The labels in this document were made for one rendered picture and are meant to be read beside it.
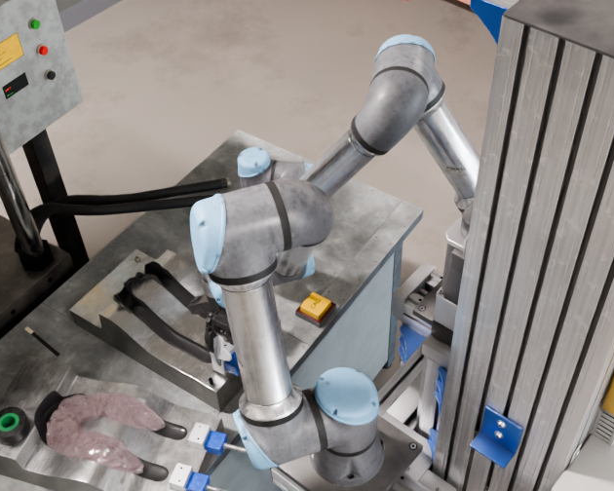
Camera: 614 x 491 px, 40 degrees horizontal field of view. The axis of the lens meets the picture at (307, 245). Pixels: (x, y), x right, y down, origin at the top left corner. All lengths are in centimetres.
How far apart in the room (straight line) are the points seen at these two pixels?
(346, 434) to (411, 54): 74
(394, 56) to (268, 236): 53
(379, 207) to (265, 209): 124
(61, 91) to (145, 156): 156
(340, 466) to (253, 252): 53
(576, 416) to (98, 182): 290
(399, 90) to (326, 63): 290
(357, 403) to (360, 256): 91
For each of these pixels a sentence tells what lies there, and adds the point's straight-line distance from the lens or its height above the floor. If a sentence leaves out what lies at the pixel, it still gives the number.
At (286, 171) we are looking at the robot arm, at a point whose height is 128.
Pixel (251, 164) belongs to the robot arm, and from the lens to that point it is 192.
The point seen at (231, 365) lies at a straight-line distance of 199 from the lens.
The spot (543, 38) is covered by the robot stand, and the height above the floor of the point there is 202.
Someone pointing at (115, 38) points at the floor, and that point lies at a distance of 489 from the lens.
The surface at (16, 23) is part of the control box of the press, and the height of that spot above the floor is 141.
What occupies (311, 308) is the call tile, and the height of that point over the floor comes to 84.
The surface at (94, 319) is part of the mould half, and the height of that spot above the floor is 86.
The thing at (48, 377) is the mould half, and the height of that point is 91.
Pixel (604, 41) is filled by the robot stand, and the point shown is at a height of 203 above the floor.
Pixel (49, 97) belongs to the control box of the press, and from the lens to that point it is 250.
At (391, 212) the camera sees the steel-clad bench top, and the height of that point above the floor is 80.
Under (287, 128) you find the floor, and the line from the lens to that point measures 409.
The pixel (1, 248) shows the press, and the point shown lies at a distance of 263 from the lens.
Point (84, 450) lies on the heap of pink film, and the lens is 198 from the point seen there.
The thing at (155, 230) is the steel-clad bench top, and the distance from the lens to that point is 252.
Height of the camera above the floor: 257
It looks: 47 degrees down
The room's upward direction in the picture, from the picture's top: 3 degrees counter-clockwise
